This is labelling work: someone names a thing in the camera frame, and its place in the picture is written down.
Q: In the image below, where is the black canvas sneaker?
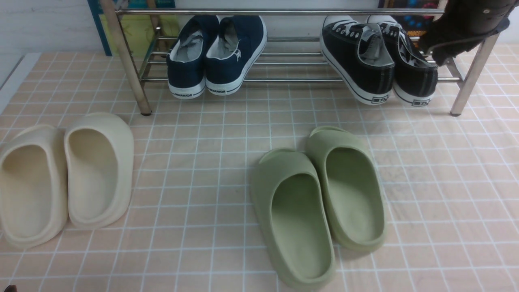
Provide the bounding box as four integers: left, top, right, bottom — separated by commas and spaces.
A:
320, 15, 395, 105
367, 15, 438, 107

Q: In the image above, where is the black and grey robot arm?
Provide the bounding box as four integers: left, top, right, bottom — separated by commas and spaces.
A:
418, 0, 518, 66

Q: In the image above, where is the dark image processing book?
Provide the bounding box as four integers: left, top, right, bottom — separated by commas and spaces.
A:
378, 0, 443, 37

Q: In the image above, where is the right cream foam slipper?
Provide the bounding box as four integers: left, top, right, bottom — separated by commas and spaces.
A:
64, 112, 135, 229

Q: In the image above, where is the navy canvas sneaker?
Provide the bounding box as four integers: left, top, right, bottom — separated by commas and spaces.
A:
166, 15, 219, 100
204, 15, 267, 96

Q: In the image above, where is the metal shoe rack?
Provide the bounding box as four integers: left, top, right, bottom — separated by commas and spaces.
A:
100, 0, 499, 117

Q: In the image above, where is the right green foam slipper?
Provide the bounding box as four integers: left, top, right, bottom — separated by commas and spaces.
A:
305, 126, 386, 253

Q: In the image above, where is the right navy canvas sneaker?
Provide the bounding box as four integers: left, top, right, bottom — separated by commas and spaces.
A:
204, 15, 267, 96

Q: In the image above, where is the cream foam slipper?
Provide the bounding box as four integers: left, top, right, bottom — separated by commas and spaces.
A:
64, 112, 135, 229
0, 125, 69, 249

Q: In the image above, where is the left navy canvas sneaker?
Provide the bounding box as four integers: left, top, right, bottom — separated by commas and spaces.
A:
166, 15, 219, 100

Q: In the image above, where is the teal and yellow book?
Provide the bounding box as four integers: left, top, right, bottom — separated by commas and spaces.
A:
88, 0, 180, 56

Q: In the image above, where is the green foam slipper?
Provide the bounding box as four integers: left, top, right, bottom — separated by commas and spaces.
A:
305, 126, 386, 253
250, 148, 335, 291

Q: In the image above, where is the left green foam slipper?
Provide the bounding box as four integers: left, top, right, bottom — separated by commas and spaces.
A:
250, 148, 335, 291

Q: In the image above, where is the left cream foam slipper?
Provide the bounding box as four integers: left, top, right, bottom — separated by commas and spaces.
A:
0, 125, 69, 249

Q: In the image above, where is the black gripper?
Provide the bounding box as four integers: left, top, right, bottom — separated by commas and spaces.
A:
418, 18, 510, 66

